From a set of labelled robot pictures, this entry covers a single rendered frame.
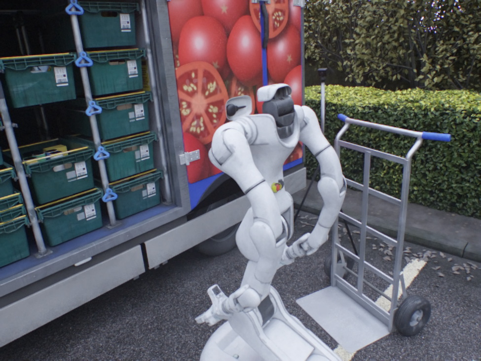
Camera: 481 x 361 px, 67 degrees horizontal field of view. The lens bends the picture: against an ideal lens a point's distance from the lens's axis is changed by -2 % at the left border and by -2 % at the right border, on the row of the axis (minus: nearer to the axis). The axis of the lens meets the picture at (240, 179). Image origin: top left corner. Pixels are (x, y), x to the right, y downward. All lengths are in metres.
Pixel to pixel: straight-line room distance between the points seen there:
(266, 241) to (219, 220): 1.83
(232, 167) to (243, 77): 1.83
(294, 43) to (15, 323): 2.85
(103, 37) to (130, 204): 1.07
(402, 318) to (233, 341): 1.00
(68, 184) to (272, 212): 1.53
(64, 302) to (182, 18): 1.86
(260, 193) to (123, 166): 1.54
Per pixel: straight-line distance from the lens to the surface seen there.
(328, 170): 1.48
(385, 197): 2.19
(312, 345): 1.80
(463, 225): 3.78
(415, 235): 3.52
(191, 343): 2.47
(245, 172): 1.11
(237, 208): 3.06
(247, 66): 2.94
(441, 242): 3.47
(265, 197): 1.10
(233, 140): 1.11
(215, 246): 3.16
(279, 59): 3.24
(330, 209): 1.54
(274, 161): 1.30
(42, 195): 2.34
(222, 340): 1.96
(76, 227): 2.47
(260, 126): 1.23
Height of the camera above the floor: 1.68
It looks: 20 degrees down
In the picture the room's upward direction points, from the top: 4 degrees counter-clockwise
